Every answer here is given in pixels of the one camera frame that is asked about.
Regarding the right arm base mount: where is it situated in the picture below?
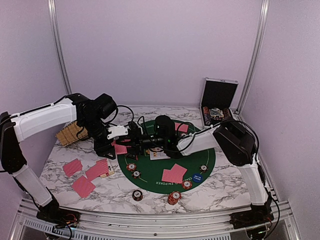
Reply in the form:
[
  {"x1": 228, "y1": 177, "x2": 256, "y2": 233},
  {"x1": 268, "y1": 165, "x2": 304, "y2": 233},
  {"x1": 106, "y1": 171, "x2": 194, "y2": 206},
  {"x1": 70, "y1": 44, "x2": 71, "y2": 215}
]
[{"x1": 229, "y1": 210, "x2": 275, "y2": 229}]

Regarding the aluminium frame post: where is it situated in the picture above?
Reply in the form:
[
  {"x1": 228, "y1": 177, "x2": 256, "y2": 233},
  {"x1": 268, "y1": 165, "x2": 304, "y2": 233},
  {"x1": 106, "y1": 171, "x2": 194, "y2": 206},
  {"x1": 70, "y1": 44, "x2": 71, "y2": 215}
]
[
  {"x1": 236, "y1": 0, "x2": 270, "y2": 115},
  {"x1": 47, "y1": 0, "x2": 73, "y2": 95}
]

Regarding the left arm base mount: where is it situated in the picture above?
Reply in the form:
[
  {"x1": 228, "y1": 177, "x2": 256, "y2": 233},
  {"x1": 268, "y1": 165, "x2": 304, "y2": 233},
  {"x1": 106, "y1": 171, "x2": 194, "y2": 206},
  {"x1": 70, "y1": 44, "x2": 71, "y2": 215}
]
[{"x1": 36, "y1": 209, "x2": 80, "y2": 227}]

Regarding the red card pile front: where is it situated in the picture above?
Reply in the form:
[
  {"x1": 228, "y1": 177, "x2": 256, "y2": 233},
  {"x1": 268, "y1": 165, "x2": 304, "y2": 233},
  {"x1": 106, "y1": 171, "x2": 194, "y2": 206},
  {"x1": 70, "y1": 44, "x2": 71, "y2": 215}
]
[{"x1": 71, "y1": 176, "x2": 96, "y2": 198}]

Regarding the red playing card deck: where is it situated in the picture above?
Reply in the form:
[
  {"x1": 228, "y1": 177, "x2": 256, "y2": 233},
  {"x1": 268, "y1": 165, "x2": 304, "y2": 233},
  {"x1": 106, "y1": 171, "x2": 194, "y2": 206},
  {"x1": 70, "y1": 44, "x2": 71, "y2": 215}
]
[{"x1": 85, "y1": 158, "x2": 109, "y2": 181}]

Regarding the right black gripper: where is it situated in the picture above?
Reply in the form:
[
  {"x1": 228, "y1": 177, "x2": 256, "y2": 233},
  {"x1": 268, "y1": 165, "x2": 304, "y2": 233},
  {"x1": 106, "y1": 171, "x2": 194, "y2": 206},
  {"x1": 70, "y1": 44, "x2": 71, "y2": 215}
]
[{"x1": 115, "y1": 128, "x2": 167, "y2": 156}]

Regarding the blue small blind button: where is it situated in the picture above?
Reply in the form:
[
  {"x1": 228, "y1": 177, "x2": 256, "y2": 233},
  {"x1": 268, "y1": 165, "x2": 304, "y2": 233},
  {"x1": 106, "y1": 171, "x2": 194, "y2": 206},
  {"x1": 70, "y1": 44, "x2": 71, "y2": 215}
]
[{"x1": 192, "y1": 173, "x2": 204, "y2": 183}]

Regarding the nine of hearts card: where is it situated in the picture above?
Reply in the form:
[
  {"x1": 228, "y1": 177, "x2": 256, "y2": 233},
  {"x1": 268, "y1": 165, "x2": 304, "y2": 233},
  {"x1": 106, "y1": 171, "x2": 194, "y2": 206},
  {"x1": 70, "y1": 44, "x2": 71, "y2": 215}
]
[{"x1": 149, "y1": 147, "x2": 161, "y2": 161}]

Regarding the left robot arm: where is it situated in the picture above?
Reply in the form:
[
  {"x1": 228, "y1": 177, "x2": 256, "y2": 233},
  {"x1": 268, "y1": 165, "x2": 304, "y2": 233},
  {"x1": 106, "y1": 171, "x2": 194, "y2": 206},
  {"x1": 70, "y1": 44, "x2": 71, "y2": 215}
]
[{"x1": 0, "y1": 93, "x2": 118, "y2": 223}]

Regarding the playing card box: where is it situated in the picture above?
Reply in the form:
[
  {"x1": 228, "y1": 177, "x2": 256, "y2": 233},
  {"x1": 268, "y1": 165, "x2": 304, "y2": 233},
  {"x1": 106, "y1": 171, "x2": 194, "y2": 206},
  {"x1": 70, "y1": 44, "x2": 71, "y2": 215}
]
[{"x1": 99, "y1": 159, "x2": 115, "y2": 178}]

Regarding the woven bamboo tray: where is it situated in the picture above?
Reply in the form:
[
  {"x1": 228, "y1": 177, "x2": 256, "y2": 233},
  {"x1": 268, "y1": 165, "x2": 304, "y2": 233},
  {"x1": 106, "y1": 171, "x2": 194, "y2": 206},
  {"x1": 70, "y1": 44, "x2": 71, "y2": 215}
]
[{"x1": 55, "y1": 121, "x2": 89, "y2": 147}]

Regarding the round green poker mat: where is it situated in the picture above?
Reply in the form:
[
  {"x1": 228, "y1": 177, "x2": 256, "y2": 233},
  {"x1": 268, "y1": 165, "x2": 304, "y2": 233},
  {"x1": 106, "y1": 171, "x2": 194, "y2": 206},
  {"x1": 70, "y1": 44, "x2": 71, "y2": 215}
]
[{"x1": 117, "y1": 119, "x2": 217, "y2": 194}]

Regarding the red playing card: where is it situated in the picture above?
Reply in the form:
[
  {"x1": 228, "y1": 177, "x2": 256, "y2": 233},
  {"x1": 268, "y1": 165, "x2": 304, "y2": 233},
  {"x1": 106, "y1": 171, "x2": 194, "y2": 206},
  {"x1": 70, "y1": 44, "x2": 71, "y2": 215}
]
[{"x1": 111, "y1": 141, "x2": 128, "y2": 155}]

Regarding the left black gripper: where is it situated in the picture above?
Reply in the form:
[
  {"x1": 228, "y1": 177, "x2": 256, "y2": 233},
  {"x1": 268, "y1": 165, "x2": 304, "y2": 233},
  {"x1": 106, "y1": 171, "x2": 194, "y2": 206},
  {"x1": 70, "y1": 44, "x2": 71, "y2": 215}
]
[{"x1": 80, "y1": 115, "x2": 116, "y2": 160}]

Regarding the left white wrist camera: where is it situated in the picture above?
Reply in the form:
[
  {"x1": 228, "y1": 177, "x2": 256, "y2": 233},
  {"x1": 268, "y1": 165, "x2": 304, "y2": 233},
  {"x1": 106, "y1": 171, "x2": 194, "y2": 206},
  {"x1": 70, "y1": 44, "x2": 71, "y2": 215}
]
[{"x1": 107, "y1": 125, "x2": 129, "y2": 140}]

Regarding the right aluminium frame post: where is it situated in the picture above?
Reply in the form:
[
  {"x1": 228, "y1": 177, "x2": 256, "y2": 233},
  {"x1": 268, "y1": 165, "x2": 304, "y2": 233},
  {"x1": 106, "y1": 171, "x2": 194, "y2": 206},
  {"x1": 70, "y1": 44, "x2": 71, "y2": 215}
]
[{"x1": 236, "y1": 0, "x2": 270, "y2": 115}]

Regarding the aluminium poker chip case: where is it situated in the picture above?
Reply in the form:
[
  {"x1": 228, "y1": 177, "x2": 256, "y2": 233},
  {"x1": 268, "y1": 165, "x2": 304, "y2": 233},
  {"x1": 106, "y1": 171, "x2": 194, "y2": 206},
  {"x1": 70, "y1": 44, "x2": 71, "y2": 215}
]
[{"x1": 200, "y1": 77, "x2": 239, "y2": 126}]

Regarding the left aluminium frame post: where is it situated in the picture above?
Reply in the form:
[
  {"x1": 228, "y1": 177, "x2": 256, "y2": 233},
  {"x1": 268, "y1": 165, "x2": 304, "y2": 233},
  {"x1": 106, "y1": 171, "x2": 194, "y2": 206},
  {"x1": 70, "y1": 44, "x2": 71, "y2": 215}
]
[{"x1": 47, "y1": 0, "x2": 73, "y2": 95}]

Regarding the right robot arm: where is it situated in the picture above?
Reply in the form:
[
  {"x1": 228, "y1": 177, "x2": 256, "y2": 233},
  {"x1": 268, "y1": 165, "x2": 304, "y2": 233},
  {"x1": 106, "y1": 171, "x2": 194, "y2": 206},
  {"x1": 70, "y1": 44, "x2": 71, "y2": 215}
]
[{"x1": 116, "y1": 115, "x2": 272, "y2": 224}]

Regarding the red poker chip stack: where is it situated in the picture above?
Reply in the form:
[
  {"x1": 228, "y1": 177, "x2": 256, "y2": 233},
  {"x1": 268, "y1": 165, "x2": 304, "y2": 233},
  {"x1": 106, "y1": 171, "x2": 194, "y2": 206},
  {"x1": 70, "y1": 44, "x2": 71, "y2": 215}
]
[{"x1": 167, "y1": 191, "x2": 181, "y2": 205}]

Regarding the red card pile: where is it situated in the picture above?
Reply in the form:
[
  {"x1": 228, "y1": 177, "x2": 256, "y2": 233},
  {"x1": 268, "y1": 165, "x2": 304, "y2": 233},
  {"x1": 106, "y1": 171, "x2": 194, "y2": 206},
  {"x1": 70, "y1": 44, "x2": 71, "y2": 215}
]
[
  {"x1": 62, "y1": 158, "x2": 83, "y2": 178},
  {"x1": 71, "y1": 176, "x2": 96, "y2": 198}
]

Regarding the black poker chip stack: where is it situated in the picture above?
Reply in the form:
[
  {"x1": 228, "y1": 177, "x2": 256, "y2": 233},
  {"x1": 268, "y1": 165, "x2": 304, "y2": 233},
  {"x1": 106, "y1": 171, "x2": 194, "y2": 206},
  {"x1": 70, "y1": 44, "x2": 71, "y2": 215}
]
[{"x1": 132, "y1": 190, "x2": 143, "y2": 202}]

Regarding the front aluminium rail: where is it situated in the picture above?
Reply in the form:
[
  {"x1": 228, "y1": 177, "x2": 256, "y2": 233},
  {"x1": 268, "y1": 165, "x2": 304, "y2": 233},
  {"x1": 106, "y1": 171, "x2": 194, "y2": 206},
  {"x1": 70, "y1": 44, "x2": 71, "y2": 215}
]
[{"x1": 8, "y1": 198, "x2": 303, "y2": 240}]

